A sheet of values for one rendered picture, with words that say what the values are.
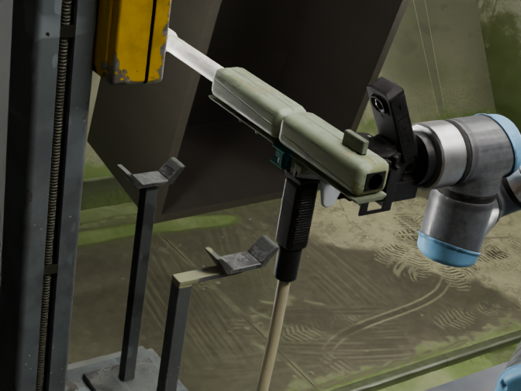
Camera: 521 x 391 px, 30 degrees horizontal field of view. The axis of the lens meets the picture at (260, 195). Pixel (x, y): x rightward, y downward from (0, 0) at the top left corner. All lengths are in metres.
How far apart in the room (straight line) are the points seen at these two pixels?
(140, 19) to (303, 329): 2.04
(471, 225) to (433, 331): 1.64
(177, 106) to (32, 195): 1.29
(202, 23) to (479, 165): 0.94
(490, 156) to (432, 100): 2.84
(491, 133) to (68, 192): 0.61
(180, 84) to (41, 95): 1.30
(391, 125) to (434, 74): 2.99
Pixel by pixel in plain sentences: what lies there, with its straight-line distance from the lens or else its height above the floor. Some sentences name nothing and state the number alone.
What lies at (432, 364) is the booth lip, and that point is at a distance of 2.86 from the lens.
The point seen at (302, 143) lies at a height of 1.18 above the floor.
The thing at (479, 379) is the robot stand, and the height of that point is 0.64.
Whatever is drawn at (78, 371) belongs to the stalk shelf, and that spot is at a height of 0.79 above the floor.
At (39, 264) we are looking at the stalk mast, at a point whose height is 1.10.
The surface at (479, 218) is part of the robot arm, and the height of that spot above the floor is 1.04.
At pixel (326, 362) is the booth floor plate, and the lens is 2.74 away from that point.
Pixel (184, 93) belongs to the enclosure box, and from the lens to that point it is 2.19.
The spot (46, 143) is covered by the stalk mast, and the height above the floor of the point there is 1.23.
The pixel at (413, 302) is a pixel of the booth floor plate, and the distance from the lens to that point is 3.11.
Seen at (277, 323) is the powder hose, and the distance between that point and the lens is 1.26.
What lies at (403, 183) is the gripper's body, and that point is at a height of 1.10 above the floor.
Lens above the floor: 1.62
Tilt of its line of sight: 26 degrees down
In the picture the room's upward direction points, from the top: 10 degrees clockwise
